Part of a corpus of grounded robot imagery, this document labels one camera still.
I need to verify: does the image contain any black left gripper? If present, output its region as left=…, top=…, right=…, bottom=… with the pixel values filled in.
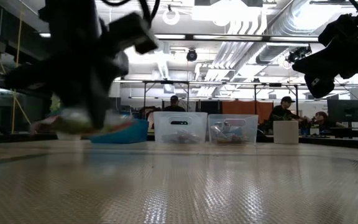
left=4, top=12, right=160, bottom=131

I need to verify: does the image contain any green orange granola bar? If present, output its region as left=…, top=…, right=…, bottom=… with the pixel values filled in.
left=29, top=106, right=137, bottom=136
left=233, top=130, right=252, bottom=144

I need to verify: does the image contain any orange blue granola bar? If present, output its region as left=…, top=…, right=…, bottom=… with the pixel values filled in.
left=219, top=121, right=242, bottom=134

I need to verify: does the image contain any black computer monitor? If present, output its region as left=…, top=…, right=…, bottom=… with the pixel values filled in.
left=327, top=98, right=358, bottom=124

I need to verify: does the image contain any person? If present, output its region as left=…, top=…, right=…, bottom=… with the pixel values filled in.
left=311, top=111, right=347, bottom=129
left=162, top=95, right=186, bottom=113
left=267, top=95, right=311, bottom=125

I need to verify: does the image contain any blue plastic storage bin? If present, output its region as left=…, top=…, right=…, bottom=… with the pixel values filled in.
left=88, top=118, right=150, bottom=145

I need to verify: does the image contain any black office desk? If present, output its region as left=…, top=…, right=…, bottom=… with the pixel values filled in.
left=328, top=126, right=358, bottom=139

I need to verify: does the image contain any translucent plastic storage bin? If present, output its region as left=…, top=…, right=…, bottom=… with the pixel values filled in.
left=208, top=113, right=260, bottom=146
left=153, top=111, right=209, bottom=145

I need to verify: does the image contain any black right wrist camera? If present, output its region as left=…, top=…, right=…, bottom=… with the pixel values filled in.
left=318, top=12, right=358, bottom=48

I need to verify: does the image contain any yellow extension cable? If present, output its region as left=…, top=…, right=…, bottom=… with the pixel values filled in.
left=0, top=0, right=33, bottom=135

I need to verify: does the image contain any distant black rig frame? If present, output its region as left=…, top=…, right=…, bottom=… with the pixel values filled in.
left=113, top=80, right=301, bottom=113

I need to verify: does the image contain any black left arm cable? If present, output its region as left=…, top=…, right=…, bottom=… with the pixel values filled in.
left=101, top=0, right=162, bottom=22

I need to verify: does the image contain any white ring ceiling lamp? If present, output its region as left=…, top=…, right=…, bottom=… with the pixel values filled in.
left=162, top=7, right=181, bottom=26

